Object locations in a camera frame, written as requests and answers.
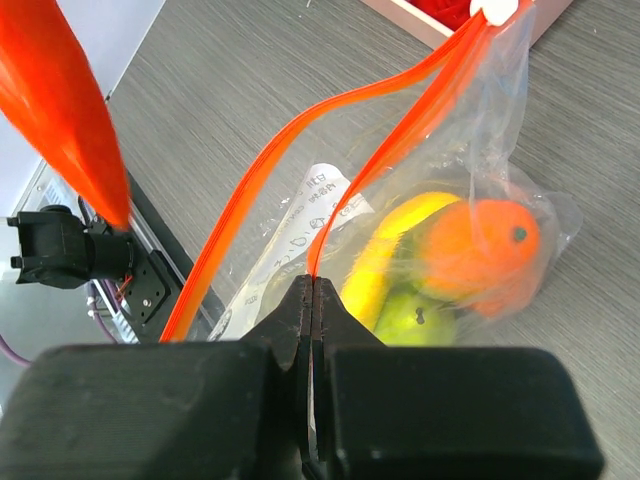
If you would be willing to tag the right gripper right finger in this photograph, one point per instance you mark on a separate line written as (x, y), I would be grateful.
(442, 412)

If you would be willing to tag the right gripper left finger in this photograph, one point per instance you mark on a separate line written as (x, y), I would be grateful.
(192, 410)

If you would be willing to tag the green pear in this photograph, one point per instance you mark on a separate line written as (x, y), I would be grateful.
(411, 319)

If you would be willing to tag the yellow banana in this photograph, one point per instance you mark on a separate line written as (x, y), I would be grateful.
(367, 284)

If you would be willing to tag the small orange fruit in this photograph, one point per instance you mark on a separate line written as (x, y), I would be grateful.
(481, 255)

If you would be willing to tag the clear zip top bag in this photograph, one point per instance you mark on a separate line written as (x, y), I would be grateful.
(316, 193)

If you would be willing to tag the orange carrot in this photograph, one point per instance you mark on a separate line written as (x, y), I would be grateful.
(51, 96)

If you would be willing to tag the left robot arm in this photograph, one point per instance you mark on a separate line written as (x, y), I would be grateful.
(54, 248)

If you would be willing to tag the perforated cable rail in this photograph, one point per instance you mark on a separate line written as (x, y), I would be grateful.
(109, 311)

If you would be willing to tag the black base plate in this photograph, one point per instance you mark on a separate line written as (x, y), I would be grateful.
(152, 287)

